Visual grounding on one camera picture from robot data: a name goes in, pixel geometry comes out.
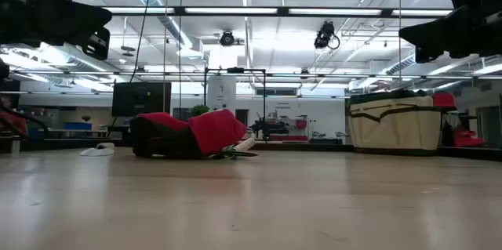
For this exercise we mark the black ceiling spotlight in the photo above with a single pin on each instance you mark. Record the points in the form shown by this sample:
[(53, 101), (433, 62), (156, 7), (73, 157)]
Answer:
[(324, 35), (226, 38)]

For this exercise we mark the black rig crossbar with lights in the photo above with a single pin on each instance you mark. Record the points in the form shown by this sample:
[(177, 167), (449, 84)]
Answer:
[(282, 11)]

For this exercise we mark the red crate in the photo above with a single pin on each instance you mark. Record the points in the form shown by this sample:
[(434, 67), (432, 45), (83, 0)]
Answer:
[(468, 140)]

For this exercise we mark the green background potted plant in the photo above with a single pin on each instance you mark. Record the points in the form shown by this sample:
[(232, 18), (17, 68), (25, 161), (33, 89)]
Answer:
[(200, 109)]

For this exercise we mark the black aluminium table frame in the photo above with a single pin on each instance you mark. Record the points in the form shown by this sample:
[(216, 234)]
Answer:
[(313, 147)]

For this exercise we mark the background desk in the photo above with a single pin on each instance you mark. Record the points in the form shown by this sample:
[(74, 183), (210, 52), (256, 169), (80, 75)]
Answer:
[(74, 131)]

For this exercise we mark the small brown bowl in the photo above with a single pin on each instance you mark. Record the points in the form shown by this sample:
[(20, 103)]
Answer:
[(86, 118)]

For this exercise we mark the blue bin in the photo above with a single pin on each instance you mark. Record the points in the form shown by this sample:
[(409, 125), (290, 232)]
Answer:
[(77, 126)]

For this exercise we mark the beige green gardening bag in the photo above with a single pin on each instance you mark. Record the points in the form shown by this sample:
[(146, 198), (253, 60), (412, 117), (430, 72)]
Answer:
[(392, 124)]

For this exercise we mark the small white post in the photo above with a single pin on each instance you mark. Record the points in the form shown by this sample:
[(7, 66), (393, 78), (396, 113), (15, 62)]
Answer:
[(15, 146)]

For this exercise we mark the red black gardening glove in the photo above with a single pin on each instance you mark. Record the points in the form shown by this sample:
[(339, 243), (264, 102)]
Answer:
[(215, 130)]

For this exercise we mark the red box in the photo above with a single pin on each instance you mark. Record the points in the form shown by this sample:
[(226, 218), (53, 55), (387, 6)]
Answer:
[(443, 100)]

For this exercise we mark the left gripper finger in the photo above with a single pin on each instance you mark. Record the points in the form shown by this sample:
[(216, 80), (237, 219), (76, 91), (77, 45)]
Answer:
[(98, 44), (82, 20)]

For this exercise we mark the red black chair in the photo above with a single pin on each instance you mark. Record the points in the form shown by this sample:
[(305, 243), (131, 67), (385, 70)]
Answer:
[(15, 124)]

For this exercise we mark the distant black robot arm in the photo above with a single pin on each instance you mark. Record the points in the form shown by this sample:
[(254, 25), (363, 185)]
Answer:
[(270, 126)]

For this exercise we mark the red storage bins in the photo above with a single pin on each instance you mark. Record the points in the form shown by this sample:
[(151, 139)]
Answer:
[(301, 124)]

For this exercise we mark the black monitor screen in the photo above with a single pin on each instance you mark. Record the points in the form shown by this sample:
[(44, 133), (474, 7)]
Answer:
[(137, 99)]

